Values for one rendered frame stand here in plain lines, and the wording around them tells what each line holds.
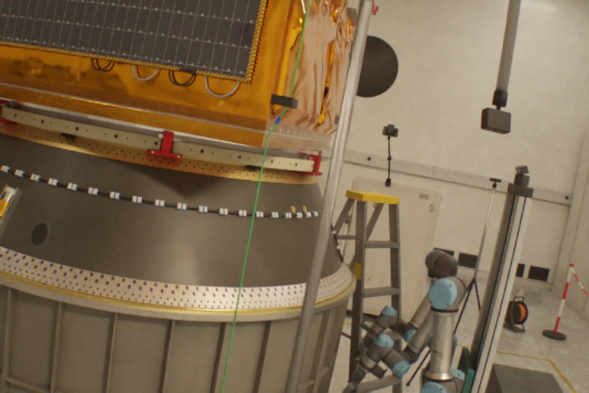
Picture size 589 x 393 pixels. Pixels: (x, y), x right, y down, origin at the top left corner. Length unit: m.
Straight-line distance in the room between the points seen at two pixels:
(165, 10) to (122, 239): 0.79
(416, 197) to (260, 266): 3.97
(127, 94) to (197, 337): 0.87
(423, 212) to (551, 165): 4.77
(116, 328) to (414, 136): 8.41
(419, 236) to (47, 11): 4.73
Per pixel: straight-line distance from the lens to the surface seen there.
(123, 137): 2.12
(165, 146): 2.09
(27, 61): 2.19
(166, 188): 2.11
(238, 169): 2.25
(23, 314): 2.13
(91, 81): 2.04
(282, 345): 2.31
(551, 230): 10.53
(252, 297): 2.13
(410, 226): 6.05
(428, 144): 10.02
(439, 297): 2.35
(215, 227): 2.13
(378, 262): 6.10
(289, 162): 2.37
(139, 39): 1.93
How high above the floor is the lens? 1.82
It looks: 2 degrees down
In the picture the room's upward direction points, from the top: 11 degrees clockwise
